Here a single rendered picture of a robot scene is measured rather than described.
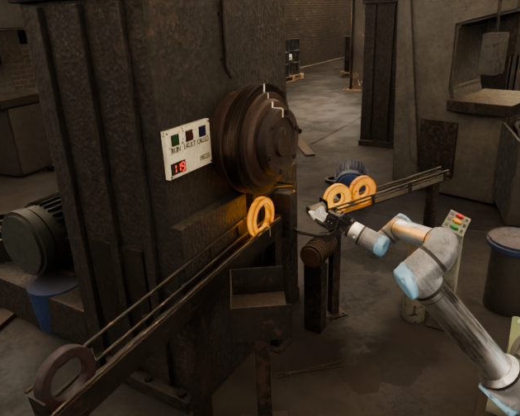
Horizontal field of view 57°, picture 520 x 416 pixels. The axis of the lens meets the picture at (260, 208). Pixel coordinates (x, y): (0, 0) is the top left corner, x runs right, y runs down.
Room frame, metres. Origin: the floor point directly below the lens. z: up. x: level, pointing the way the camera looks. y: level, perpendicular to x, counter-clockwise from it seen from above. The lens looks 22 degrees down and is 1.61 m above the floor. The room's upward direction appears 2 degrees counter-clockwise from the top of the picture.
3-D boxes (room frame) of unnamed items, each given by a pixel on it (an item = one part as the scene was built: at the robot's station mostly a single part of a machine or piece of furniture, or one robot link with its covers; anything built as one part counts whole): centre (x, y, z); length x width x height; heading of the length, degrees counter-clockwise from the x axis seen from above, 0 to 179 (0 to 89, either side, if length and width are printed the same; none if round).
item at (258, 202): (2.00, 0.00, 0.75); 0.18 x 0.03 x 0.18; 147
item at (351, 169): (4.12, -0.85, 0.17); 0.57 x 0.31 x 0.34; 168
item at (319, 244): (2.21, -0.30, 0.27); 0.22 x 0.13 x 0.53; 148
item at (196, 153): (1.77, 0.26, 1.15); 0.26 x 0.02 x 0.18; 148
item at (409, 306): (2.23, -0.84, 0.26); 0.12 x 0.12 x 0.52
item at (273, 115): (1.95, -0.09, 1.11); 0.28 x 0.06 x 0.28; 148
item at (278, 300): (1.46, 0.02, 0.36); 0.26 x 0.20 x 0.72; 3
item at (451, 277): (2.18, -0.99, 0.31); 0.24 x 0.16 x 0.62; 148
